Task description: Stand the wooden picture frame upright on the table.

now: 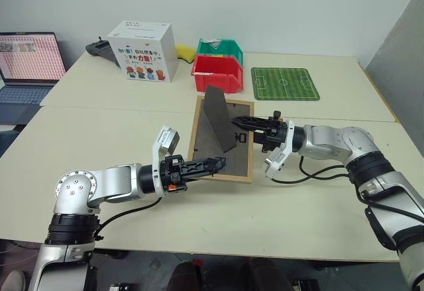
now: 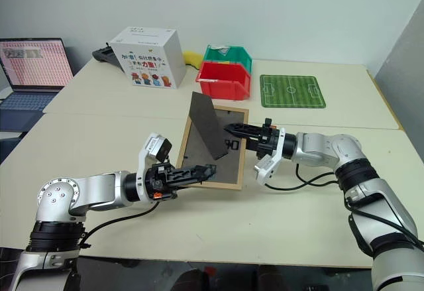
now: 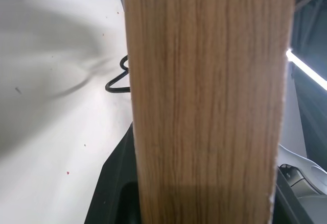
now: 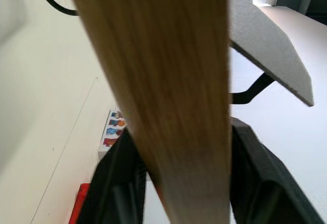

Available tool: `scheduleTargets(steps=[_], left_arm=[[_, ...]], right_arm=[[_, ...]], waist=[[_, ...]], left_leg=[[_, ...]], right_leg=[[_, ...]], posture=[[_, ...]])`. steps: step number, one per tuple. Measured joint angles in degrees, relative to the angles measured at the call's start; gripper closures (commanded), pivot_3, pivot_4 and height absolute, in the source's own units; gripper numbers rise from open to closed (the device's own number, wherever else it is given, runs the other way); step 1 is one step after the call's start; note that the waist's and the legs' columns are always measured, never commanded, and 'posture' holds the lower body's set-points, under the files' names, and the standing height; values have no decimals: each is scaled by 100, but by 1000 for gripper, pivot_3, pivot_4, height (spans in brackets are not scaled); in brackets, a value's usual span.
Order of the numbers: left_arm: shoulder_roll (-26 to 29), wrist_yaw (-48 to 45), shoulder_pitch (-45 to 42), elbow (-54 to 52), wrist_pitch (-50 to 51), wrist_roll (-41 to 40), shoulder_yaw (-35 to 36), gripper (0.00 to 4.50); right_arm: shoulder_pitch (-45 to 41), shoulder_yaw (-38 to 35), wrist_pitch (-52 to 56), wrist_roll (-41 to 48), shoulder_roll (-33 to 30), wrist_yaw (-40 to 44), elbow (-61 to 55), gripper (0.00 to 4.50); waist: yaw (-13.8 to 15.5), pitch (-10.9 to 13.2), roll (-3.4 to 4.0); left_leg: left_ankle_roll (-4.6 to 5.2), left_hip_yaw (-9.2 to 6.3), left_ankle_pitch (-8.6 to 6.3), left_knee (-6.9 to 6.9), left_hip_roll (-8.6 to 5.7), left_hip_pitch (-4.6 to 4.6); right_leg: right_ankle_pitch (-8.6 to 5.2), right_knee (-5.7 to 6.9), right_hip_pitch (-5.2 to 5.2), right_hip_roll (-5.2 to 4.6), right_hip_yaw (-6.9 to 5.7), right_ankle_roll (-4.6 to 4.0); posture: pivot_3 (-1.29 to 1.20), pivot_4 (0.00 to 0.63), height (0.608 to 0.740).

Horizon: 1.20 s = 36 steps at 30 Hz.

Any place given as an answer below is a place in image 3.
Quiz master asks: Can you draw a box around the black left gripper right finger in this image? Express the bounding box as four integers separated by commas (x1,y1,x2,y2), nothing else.
270,167,316,224

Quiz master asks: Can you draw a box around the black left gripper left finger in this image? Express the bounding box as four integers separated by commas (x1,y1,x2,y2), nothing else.
85,121,142,224

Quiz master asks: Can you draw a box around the wooden plank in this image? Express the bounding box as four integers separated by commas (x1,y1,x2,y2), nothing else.
122,0,298,224

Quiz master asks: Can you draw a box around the silver robot body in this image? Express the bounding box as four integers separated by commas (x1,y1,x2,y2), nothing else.
276,143,327,202

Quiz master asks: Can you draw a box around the white LED light strip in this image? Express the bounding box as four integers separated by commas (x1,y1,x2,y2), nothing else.
286,47,327,91

